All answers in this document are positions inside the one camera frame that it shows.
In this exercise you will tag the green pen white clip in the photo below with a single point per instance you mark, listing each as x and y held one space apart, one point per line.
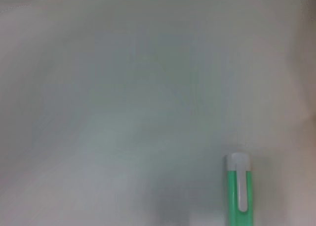
232 199

